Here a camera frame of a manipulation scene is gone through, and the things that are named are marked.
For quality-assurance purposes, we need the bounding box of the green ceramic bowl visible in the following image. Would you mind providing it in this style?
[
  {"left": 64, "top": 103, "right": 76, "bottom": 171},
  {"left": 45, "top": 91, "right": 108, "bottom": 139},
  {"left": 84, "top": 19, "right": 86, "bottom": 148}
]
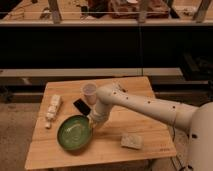
[{"left": 57, "top": 115, "right": 93, "bottom": 151}]

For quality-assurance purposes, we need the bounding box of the white labelled tube bottle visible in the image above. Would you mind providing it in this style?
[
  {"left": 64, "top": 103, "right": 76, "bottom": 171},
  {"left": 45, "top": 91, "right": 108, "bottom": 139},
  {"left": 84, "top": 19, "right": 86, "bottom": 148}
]
[{"left": 45, "top": 94, "right": 62, "bottom": 129}]

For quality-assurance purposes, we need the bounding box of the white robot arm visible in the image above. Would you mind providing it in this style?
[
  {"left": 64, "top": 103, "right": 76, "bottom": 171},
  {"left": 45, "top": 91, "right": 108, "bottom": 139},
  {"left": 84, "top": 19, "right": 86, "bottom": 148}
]
[{"left": 89, "top": 83, "right": 213, "bottom": 171}]

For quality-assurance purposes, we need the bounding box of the black smartphone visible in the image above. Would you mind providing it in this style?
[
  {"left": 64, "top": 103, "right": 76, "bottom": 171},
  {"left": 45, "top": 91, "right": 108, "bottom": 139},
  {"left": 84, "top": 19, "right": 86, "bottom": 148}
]
[{"left": 74, "top": 99, "right": 91, "bottom": 116}]

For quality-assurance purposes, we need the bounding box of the wooden table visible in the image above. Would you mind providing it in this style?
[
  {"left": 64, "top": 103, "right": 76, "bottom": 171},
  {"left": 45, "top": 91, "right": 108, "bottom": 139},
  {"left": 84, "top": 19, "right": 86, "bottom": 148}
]
[{"left": 25, "top": 80, "right": 176, "bottom": 171}]

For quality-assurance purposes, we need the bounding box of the translucent plastic cup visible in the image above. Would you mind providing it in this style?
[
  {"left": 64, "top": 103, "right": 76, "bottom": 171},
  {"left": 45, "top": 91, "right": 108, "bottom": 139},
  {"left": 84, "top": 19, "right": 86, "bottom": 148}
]
[{"left": 82, "top": 83, "right": 97, "bottom": 105}]

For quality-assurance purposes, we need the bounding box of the beige sponge block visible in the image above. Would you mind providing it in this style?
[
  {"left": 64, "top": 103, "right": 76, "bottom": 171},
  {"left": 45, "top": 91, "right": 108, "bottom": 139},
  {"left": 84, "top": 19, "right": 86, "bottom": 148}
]
[{"left": 121, "top": 133, "right": 142, "bottom": 149}]

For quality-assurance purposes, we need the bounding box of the black floor cable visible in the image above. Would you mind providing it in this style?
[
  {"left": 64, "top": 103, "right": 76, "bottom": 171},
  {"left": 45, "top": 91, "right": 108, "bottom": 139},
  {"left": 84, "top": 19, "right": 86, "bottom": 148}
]
[{"left": 169, "top": 123, "right": 191, "bottom": 171}]

